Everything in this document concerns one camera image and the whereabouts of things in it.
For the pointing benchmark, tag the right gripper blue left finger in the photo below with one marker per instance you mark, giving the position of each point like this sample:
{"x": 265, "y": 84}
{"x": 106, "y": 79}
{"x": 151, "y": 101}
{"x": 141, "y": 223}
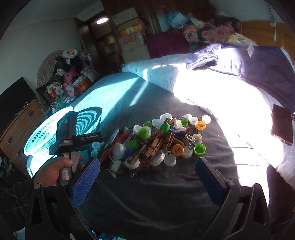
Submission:
{"x": 82, "y": 181}

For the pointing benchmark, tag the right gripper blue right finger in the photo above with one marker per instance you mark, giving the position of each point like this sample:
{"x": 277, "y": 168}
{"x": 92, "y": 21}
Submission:
{"x": 212, "y": 180}

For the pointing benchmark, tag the person's left hand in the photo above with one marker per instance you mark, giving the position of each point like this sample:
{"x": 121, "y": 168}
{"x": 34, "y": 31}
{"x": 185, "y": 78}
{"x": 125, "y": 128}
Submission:
{"x": 49, "y": 173}

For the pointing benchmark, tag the white perforated plastic basket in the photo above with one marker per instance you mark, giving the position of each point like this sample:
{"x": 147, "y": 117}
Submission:
{"x": 37, "y": 146}

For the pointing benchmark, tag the green open bottle cap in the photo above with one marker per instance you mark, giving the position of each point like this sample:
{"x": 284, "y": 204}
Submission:
{"x": 199, "y": 149}

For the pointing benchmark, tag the red toothpaste tube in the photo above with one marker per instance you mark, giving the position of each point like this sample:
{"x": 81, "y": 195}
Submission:
{"x": 119, "y": 136}

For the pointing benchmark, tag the wooden drawer cabinet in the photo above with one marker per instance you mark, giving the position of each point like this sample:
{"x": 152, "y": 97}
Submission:
{"x": 17, "y": 133}

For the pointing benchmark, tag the white bottle cap front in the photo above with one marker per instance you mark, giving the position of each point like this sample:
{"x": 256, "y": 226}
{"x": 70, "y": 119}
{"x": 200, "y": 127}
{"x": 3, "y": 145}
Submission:
{"x": 170, "y": 160}

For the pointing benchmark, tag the white bottle cap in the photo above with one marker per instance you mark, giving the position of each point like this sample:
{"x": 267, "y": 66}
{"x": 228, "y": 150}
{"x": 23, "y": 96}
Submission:
{"x": 170, "y": 160}
{"x": 206, "y": 118}

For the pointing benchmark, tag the orange bottle cap with writing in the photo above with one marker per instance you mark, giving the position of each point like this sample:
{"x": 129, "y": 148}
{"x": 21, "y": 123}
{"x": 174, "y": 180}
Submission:
{"x": 177, "y": 150}

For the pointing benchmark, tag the metal clip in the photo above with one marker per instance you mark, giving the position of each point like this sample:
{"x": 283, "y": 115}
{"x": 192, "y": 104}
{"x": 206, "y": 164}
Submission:
{"x": 190, "y": 141}

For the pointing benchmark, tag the blue bottle cap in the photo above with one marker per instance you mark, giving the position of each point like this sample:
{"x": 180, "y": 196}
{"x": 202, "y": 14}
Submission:
{"x": 128, "y": 153}

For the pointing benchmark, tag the orange open bottle cap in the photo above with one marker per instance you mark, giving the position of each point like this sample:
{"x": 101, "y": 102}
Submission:
{"x": 200, "y": 125}

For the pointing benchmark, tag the black television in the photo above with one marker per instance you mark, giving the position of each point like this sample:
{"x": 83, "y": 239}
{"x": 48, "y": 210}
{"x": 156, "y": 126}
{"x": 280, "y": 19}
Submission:
{"x": 13, "y": 100}

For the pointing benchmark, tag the white bottle cap far right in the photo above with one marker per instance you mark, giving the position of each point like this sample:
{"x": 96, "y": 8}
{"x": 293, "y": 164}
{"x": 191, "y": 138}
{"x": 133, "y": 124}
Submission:
{"x": 206, "y": 118}

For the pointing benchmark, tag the green bottle cap centre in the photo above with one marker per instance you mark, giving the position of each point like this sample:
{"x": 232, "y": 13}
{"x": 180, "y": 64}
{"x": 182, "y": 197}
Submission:
{"x": 144, "y": 133}

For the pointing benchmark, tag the wooden clothespin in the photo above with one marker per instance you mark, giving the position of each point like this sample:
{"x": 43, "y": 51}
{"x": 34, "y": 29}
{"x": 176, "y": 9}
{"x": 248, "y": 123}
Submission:
{"x": 149, "y": 149}

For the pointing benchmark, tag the white quilt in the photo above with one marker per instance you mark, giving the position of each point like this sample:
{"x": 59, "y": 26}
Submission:
{"x": 243, "y": 111}

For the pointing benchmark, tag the dark smartphone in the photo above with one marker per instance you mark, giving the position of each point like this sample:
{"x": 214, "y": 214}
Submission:
{"x": 282, "y": 124}

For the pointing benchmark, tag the stacked cardboard boxes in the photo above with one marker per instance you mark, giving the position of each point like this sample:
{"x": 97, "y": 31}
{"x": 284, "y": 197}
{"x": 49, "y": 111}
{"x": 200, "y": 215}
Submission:
{"x": 132, "y": 35}

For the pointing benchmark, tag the ceiling lamp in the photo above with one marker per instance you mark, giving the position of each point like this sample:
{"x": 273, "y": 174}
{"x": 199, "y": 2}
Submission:
{"x": 102, "y": 20}

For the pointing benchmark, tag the purple down jacket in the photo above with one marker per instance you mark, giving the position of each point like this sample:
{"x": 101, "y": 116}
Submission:
{"x": 267, "y": 68}

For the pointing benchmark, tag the wooden headboard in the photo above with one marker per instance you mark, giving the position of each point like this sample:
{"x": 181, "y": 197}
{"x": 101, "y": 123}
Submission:
{"x": 262, "y": 33}

